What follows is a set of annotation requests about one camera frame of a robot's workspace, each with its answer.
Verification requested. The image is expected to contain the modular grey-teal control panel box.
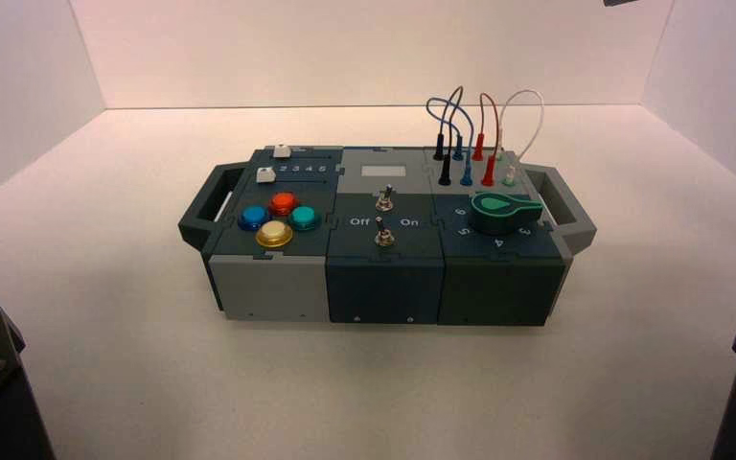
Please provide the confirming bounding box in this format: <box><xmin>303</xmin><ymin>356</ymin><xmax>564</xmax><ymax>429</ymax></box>
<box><xmin>177</xmin><ymin>144</ymin><xmax>598</xmax><ymax>328</ymax></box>

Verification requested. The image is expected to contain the small grey display screen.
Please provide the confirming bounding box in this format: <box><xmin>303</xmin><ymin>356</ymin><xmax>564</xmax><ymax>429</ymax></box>
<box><xmin>361</xmin><ymin>165</ymin><xmax>408</xmax><ymax>180</ymax></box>

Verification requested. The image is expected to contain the teal push button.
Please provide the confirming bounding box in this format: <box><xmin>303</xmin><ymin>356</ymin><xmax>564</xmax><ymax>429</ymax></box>
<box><xmin>288</xmin><ymin>205</ymin><xmax>323</xmax><ymax>232</ymax></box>

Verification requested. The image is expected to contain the red push button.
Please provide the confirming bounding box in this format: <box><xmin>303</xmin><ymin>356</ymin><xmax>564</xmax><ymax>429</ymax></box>
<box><xmin>268</xmin><ymin>192</ymin><xmax>300</xmax><ymax>218</ymax></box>

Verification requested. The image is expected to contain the yellow push button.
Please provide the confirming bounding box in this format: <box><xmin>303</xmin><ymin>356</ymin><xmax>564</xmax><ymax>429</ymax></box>
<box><xmin>255</xmin><ymin>219</ymin><xmax>294</xmax><ymax>249</ymax></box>

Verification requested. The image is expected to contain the blue push button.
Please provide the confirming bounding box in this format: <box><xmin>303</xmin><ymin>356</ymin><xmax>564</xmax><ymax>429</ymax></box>
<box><xmin>238</xmin><ymin>205</ymin><xmax>272</xmax><ymax>232</ymax></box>

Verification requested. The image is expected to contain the green rotary knob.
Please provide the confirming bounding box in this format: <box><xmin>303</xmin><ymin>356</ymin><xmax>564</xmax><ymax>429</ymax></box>
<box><xmin>471</xmin><ymin>193</ymin><xmax>543</xmax><ymax>237</ymax></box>

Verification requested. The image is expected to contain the black jumper cable with plugs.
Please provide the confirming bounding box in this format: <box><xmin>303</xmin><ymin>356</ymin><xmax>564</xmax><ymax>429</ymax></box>
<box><xmin>432</xmin><ymin>85</ymin><xmax>466</xmax><ymax>187</ymax></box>

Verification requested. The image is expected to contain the blue jumper cable with plugs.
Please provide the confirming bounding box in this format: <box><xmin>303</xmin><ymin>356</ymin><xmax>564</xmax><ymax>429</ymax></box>
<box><xmin>425</xmin><ymin>97</ymin><xmax>476</xmax><ymax>188</ymax></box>

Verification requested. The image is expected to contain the red jumper cable with plugs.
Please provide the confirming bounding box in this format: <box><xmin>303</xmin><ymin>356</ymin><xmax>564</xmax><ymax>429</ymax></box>
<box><xmin>471</xmin><ymin>92</ymin><xmax>502</xmax><ymax>188</ymax></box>

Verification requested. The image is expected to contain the white jumper cable with plugs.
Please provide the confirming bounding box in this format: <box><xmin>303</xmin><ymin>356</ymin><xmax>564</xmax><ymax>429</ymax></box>
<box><xmin>494</xmin><ymin>89</ymin><xmax>545</xmax><ymax>189</ymax></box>

